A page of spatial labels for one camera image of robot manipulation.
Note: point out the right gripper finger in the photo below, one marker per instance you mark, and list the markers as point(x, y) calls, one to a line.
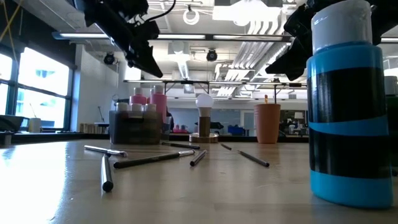
point(292, 60)

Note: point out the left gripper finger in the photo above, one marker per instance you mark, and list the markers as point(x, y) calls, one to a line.
point(146, 62)

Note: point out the large pink paint bottle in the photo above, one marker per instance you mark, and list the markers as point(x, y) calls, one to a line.
point(159, 105)
point(138, 99)

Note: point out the small blue paint bottle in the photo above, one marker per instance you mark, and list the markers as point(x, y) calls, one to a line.
point(348, 93)

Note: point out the orange plastic cup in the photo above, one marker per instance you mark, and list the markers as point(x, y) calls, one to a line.
point(267, 124)

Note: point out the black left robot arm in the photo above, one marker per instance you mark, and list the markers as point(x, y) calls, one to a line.
point(105, 18)

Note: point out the fluorescent ceiling light strip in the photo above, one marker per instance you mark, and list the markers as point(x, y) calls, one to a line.
point(180, 36)
point(84, 35)

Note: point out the grey translucent plastic bin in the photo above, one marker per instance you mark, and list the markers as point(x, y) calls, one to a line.
point(136, 130)

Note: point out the brass lamp with white bulb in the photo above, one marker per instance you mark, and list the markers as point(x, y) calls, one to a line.
point(204, 102)

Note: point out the blue crate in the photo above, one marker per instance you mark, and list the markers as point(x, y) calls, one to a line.
point(236, 130)

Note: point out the white cup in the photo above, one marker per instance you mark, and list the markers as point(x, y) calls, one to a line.
point(35, 124)

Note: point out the black ceiling camera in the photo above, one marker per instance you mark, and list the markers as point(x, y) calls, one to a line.
point(211, 55)
point(109, 58)

